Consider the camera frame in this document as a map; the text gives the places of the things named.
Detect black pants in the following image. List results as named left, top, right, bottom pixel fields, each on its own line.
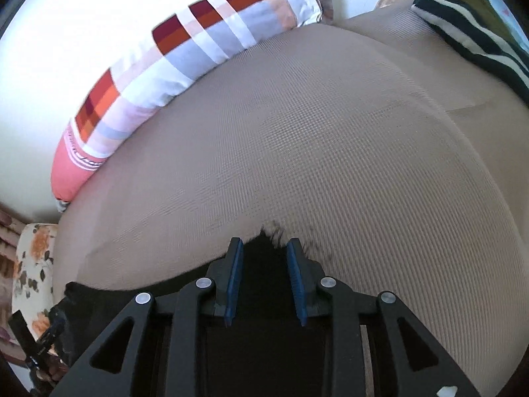
left=50, top=223, right=336, bottom=397

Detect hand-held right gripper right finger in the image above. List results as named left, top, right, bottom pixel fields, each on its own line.
left=286, top=237, right=482, bottom=397

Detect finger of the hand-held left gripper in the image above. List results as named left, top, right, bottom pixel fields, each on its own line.
left=35, top=316, right=67, bottom=350

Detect plaid bolster pillow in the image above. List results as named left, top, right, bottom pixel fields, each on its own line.
left=50, top=0, right=323, bottom=214

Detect beige woven bed mat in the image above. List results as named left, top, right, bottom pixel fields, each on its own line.
left=54, top=2, right=529, bottom=397

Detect black white striped pillow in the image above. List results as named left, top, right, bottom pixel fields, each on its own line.
left=412, top=0, right=529, bottom=105

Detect brown striped curtain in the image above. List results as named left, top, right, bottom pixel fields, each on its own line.
left=0, top=202, right=26, bottom=283

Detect olive green cloth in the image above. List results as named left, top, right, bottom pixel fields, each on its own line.
left=434, top=0, right=522, bottom=50

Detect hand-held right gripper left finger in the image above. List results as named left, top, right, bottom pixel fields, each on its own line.
left=50, top=237, right=245, bottom=397

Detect floral bed sheet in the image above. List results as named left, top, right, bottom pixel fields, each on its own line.
left=12, top=222, right=59, bottom=340

